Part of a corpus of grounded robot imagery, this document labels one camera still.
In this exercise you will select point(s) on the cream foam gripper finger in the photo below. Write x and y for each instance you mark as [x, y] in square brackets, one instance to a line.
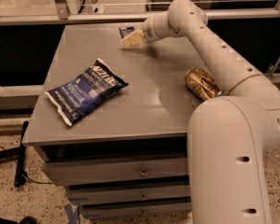
[134, 38]

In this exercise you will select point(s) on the dark blue rxbar wrapper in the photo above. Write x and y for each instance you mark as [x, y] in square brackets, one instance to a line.
[124, 31]

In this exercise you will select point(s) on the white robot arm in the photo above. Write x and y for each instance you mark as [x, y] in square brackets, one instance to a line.
[227, 135]

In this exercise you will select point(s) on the gold soda can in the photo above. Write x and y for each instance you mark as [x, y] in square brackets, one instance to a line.
[202, 84]

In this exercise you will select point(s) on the grey drawer cabinet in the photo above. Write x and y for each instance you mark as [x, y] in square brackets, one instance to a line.
[149, 117]

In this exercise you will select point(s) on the blue kettle chips bag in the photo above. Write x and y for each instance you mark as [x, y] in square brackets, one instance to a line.
[77, 98]

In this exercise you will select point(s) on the top grey drawer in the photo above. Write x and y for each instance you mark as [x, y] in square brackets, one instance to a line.
[72, 173]

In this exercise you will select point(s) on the grey drawer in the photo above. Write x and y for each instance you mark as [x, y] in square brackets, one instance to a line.
[127, 194]
[72, 173]
[135, 210]

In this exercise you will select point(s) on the middle grey drawer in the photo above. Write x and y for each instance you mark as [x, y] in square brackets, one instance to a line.
[127, 194]

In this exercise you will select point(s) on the bottom grey drawer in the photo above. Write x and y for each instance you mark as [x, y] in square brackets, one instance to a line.
[135, 210]

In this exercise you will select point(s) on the black floor stand pole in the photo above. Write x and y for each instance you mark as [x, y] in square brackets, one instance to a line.
[19, 178]

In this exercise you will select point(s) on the metal railing frame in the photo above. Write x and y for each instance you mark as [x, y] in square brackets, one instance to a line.
[14, 12]

